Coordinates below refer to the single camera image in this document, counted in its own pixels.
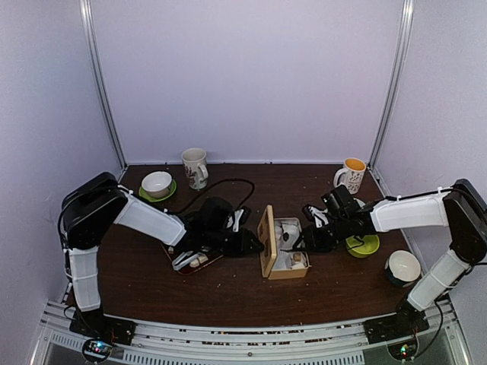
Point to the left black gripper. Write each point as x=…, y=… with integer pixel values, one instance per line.
x=244, y=244

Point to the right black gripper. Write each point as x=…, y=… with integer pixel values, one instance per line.
x=312, y=242

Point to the bear print tin lid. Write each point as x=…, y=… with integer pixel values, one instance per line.
x=266, y=235

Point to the white handled metal tongs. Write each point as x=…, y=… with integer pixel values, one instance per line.
x=190, y=258

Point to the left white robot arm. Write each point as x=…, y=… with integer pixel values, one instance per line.
x=102, y=210

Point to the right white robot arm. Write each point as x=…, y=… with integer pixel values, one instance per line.
x=459, y=208

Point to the dark red chocolate tray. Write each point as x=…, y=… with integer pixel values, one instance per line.
x=213, y=256

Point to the white paper cup liner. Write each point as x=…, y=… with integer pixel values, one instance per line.
x=300, y=265
x=291, y=229
x=283, y=261

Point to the beige tin box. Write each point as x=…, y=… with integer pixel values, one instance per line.
x=289, y=274

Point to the lime green bowl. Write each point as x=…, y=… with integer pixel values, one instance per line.
x=362, y=247

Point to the light blue bowl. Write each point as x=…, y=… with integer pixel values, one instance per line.
x=361, y=204

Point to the orange inside white mug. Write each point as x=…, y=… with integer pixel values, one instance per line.
x=350, y=175

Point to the patterned white mug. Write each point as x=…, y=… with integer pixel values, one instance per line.
x=195, y=166

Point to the dark blue white bowl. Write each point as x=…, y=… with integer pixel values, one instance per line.
x=402, y=269

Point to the green saucer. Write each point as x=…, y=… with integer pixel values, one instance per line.
x=158, y=196

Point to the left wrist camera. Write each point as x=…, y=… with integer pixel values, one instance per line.
x=238, y=218

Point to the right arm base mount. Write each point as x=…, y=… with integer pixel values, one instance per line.
x=395, y=331

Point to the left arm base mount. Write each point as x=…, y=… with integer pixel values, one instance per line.
x=102, y=336

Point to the right aluminium frame post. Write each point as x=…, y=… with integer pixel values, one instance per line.
x=399, y=61

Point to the aluminium frame post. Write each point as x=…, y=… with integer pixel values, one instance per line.
x=100, y=85
x=399, y=61

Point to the left aluminium frame post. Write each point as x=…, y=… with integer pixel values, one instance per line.
x=100, y=85

